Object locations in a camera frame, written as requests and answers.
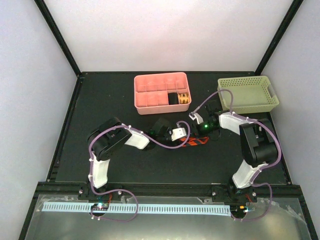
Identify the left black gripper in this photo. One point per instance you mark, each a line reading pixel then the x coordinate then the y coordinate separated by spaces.
pixel 177 142

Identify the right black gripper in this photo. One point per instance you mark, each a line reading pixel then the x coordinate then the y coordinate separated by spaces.
pixel 198 132

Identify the orange navy striped tie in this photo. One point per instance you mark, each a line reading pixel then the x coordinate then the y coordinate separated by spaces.
pixel 196 141

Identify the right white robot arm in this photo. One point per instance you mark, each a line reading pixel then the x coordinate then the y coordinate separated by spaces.
pixel 259 146

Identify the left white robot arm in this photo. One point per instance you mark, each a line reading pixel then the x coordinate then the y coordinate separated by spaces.
pixel 112 135

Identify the rolled yellow patterned tie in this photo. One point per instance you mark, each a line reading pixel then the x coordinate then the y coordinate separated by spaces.
pixel 183 98

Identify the rolled black tie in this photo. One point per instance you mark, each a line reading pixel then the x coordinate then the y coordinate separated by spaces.
pixel 173 98

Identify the pink compartment organizer box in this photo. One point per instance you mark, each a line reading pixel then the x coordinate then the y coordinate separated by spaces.
pixel 151 92

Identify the green perforated plastic basket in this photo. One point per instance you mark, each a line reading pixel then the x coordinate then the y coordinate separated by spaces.
pixel 247 95

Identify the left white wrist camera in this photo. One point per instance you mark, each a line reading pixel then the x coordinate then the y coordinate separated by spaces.
pixel 178 133

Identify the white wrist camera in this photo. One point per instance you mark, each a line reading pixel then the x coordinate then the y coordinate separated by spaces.
pixel 196 117
pixel 178 133

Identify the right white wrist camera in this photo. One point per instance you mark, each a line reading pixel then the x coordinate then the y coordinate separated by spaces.
pixel 196 117

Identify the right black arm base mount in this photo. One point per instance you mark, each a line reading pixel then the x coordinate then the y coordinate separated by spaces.
pixel 225 193

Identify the light blue slotted cable duct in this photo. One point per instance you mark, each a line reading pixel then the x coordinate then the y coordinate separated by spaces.
pixel 129 208

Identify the black right frame post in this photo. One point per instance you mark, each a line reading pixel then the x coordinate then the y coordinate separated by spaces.
pixel 285 23

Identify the black frame post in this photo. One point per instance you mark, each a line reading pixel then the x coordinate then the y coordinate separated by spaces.
pixel 49 19
pixel 285 23

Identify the black left frame post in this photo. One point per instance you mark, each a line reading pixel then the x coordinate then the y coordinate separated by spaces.
pixel 49 19

